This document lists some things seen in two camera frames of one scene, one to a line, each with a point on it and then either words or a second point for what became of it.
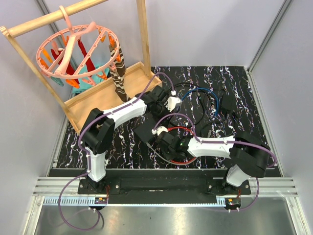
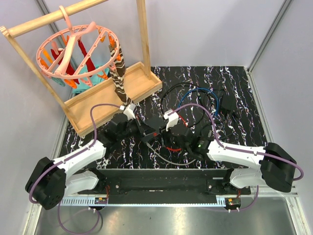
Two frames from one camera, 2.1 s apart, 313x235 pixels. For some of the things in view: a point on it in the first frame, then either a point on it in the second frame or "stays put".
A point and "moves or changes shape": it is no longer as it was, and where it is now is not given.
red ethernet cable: x=169 y=129 moves or changes shape
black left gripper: x=167 y=110 -> x=134 y=121
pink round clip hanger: x=78 y=52 stays put
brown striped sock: x=118 y=70 stays put
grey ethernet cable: x=168 y=161 stays put
